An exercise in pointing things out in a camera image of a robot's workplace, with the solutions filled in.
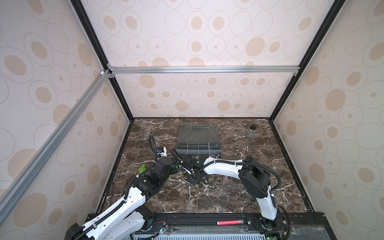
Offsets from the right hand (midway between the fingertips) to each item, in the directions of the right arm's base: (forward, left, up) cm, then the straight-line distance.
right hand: (193, 178), depth 89 cm
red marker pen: (-23, -17, +1) cm, 29 cm away
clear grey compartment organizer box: (+29, -4, -1) cm, 29 cm away
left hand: (+4, +7, +18) cm, 19 cm away
